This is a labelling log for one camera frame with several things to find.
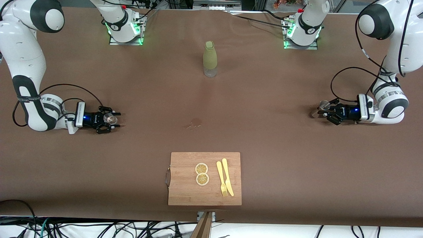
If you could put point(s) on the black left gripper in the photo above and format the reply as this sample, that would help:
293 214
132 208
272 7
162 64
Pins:
347 113

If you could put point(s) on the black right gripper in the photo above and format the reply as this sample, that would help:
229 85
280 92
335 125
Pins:
91 120

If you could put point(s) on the clear glass measuring cup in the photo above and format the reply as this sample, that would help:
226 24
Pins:
110 119

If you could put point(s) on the metal double jigger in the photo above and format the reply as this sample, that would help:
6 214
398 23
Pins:
324 105

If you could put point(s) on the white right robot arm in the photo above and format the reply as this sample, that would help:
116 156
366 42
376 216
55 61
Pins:
23 49

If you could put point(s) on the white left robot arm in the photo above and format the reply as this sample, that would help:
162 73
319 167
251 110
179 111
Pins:
396 39

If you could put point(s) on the brown table cover sheet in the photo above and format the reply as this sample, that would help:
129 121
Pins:
264 148

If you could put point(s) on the lemon slice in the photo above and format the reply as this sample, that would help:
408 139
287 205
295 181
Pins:
201 168
202 179

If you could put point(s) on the glass bottle with green sleeve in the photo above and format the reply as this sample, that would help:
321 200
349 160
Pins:
210 56

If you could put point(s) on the yellow plastic fork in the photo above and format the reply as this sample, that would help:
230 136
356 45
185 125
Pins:
219 170

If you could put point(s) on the yellow plastic knife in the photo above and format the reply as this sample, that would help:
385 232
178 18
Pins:
228 180

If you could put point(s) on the white power strip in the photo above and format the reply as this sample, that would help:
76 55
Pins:
216 6

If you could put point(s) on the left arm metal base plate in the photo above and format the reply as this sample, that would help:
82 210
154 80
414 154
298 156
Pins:
312 47

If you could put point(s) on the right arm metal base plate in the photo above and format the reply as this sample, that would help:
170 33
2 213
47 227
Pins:
115 43

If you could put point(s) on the metal post base bracket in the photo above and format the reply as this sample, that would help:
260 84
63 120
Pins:
213 215

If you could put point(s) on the upright frame post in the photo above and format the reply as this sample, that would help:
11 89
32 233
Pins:
203 229

